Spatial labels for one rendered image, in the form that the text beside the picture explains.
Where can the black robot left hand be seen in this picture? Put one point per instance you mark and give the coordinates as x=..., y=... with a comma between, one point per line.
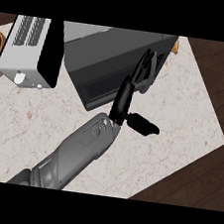
x=122, y=98

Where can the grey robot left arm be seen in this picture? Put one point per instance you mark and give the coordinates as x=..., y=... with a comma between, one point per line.
x=79, y=146

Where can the dark grey microwave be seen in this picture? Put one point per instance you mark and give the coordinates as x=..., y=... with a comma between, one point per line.
x=100, y=62

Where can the orange-brown object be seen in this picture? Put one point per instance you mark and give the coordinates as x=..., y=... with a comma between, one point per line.
x=175, y=47

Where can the silver and black toaster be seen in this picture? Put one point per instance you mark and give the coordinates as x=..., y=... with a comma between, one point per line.
x=24, y=56

